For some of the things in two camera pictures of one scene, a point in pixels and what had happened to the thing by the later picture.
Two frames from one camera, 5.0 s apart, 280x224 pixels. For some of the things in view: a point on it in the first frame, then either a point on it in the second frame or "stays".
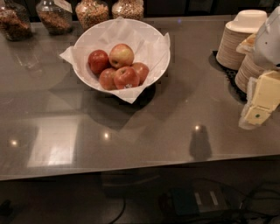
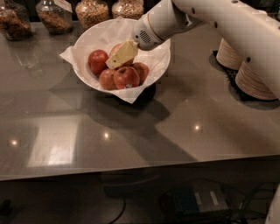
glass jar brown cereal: x=56 y=16 stays
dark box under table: x=199 y=198 stays
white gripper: x=268 y=48 -> x=142 y=32
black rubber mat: x=230 y=74 stays
